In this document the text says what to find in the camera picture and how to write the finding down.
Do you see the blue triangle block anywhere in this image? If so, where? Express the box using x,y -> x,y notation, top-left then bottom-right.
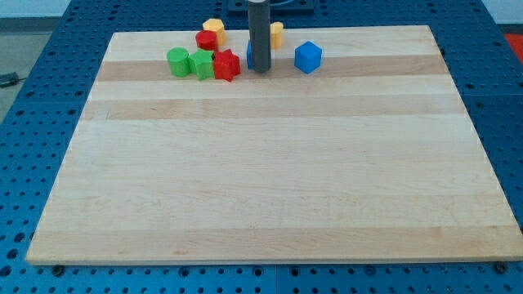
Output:
246,40 -> 253,70

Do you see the blue cube block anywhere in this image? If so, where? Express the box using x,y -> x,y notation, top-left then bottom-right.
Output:
294,41 -> 323,74

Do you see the red star block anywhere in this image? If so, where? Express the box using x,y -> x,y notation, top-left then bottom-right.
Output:
212,49 -> 241,82

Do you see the green star block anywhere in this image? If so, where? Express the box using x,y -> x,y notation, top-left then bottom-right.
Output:
188,48 -> 214,80

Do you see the light wooden board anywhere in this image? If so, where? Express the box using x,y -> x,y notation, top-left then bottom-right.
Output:
26,25 -> 522,265

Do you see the green cylinder block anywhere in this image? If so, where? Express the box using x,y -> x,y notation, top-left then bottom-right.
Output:
167,47 -> 192,78

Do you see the yellow pentagon block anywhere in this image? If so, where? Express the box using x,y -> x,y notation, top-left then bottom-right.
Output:
270,21 -> 284,50

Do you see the red cylinder block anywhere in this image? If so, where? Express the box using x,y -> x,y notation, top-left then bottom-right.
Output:
194,30 -> 218,51

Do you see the yellow hexagon block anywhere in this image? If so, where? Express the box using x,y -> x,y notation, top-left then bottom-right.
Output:
203,18 -> 226,46

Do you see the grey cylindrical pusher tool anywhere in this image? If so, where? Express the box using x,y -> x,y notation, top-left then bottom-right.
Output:
248,0 -> 271,74

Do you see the black device on floor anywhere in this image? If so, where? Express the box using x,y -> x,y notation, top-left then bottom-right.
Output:
0,72 -> 20,88

